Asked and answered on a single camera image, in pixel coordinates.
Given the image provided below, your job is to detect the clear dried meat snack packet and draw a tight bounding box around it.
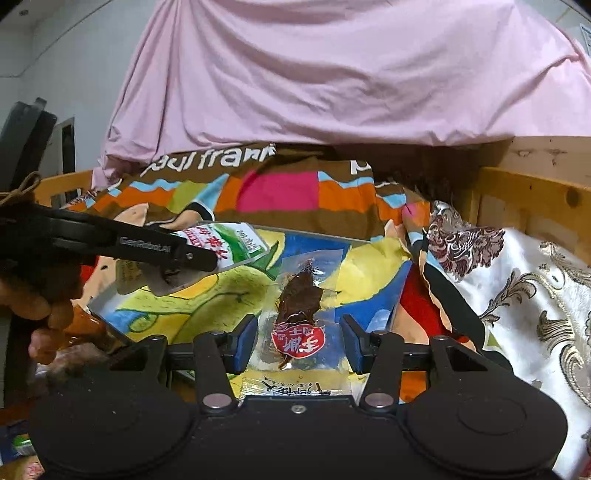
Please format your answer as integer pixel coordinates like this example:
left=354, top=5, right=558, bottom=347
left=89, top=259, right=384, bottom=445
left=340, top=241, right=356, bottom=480
left=240, top=249, right=352, bottom=399

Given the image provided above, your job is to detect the green white snack packet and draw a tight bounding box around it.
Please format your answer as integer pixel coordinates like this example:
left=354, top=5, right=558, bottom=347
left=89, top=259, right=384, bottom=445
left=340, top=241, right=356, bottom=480
left=174, top=222, right=270, bottom=272

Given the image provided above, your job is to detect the person's left hand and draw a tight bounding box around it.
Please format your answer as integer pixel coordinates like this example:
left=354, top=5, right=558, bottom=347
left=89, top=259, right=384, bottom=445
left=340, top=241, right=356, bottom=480
left=1, top=264, right=106, bottom=402

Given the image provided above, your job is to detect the colourful metal tray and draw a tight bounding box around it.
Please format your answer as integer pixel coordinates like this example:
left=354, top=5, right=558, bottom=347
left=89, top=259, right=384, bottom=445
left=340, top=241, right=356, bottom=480
left=89, top=230, right=412, bottom=399

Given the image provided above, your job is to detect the white floral satin quilt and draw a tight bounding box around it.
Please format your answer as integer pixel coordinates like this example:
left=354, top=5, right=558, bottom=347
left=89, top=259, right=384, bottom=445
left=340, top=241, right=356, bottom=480
left=427, top=201, right=590, bottom=479

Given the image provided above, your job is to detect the colourful paul frank blanket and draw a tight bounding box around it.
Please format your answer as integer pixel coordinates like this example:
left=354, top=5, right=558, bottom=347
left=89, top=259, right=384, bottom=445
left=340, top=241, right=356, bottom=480
left=72, top=144, right=485, bottom=396

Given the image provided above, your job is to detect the pink bed sheet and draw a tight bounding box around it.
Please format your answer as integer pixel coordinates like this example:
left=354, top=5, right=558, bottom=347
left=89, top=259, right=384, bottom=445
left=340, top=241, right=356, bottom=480
left=93, top=1, right=590, bottom=186

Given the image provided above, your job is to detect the wooden bed frame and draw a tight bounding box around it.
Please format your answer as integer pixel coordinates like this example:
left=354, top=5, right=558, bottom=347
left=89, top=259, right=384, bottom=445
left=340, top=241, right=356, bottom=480
left=35, top=137, right=590, bottom=260

